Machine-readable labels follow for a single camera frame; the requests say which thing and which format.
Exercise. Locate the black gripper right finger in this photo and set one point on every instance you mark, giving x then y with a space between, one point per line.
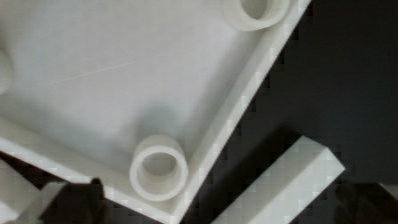
367 203

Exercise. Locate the white table leg near tabletop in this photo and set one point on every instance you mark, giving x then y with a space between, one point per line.
287 187

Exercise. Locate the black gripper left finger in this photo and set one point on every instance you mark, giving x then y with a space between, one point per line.
77 207

